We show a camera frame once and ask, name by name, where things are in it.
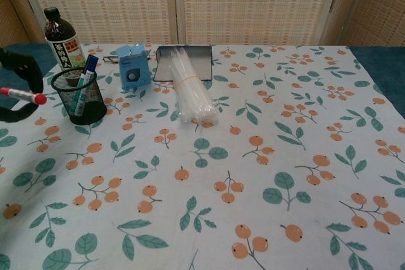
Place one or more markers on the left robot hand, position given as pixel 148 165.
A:
pixel 30 67

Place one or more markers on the red cap white marker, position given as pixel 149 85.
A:
pixel 19 94

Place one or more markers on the blue cap white marker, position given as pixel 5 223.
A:
pixel 91 63

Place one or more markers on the green marker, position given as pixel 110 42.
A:
pixel 76 104

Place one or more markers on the black mesh pen holder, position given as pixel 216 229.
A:
pixel 93 108

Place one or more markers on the dark bottle with label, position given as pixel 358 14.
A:
pixel 58 34

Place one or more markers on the small blue cardboard box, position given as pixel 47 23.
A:
pixel 133 67

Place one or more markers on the open blue grey box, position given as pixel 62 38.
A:
pixel 163 67

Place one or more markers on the bundle of clear straws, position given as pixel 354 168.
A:
pixel 193 93

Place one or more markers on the fruit and leaf print tablecloth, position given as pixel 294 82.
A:
pixel 221 162

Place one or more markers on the bamboo folding screen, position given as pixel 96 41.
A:
pixel 246 4

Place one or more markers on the black frame eyeglasses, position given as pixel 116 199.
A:
pixel 110 58

